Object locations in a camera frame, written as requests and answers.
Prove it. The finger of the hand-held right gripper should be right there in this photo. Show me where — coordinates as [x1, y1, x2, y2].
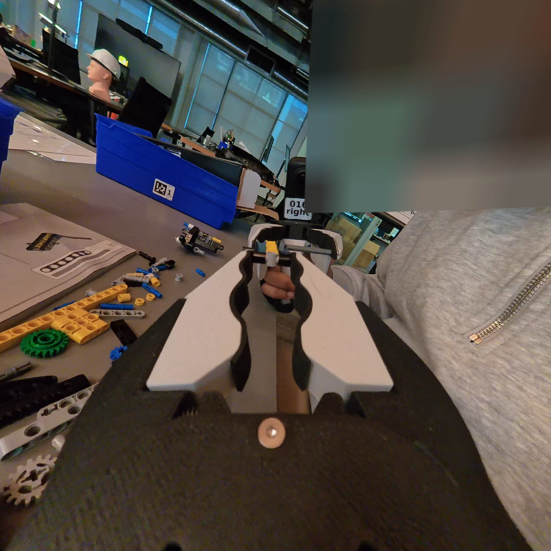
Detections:
[248, 224, 281, 264]
[301, 228, 344, 262]

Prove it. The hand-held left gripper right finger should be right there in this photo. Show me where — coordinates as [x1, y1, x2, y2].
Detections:
[289, 251, 394, 410]

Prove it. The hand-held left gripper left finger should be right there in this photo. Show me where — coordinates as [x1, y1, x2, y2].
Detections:
[146, 250, 255, 406]

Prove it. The black yellow lego assembly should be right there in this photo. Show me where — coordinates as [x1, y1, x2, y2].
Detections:
[251, 239, 298, 267]

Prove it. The person's right forearm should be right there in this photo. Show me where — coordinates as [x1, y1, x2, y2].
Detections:
[331, 263, 390, 321]

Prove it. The long black lego beam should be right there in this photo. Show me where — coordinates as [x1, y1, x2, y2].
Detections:
[109, 320, 139, 348]

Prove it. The pile of small lego pins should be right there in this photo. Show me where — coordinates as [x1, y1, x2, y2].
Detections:
[86, 251, 177, 311]

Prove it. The yellow lego angled block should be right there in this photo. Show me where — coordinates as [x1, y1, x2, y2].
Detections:
[52, 310, 111, 345]

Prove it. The green lego gear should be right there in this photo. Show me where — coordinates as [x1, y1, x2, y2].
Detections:
[20, 328, 70, 359]

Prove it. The lego instruction booklet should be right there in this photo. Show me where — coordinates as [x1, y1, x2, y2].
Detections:
[0, 202, 137, 323]

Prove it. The black curved lego panel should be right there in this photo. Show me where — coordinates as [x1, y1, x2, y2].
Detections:
[0, 374, 92, 431]

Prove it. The long yellow lego beam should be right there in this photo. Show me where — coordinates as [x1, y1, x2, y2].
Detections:
[0, 283, 129, 353]

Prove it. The long white lego beam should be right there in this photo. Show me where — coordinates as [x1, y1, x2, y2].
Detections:
[0, 382, 99, 461]

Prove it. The dark grey lego axle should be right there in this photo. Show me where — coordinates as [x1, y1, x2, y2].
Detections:
[0, 362, 33, 382]

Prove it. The white lego gear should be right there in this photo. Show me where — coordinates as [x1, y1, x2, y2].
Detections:
[0, 455, 57, 509]

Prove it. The person's right hand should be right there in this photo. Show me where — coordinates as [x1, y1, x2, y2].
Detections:
[259, 265, 298, 303]

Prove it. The blue plastic bin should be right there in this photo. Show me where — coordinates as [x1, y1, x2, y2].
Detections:
[0, 97, 23, 174]
[95, 113, 242, 232]

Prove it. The person's grey hoodie torso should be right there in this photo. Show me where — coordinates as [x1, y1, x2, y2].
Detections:
[356, 209, 551, 551]

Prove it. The black office chair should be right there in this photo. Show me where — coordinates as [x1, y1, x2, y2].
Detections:
[116, 77, 174, 139]

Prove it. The large black display screen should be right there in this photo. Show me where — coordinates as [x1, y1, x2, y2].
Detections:
[94, 13, 182, 103]

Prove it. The black video bar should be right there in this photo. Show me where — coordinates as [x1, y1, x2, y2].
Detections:
[115, 18, 164, 49]

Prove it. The mannequin head white hard hat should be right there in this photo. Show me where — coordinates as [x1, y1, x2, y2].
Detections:
[85, 48, 122, 104]

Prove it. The printed white paper sheet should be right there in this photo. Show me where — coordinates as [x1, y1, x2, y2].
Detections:
[8, 115, 98, 165]

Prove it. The black desktop monitor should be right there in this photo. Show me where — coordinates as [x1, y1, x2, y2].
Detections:
[41, 29, 82, 85]

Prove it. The black lego frame assembly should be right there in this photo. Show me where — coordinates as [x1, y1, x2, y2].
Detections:
[175, 222, 225, 256]

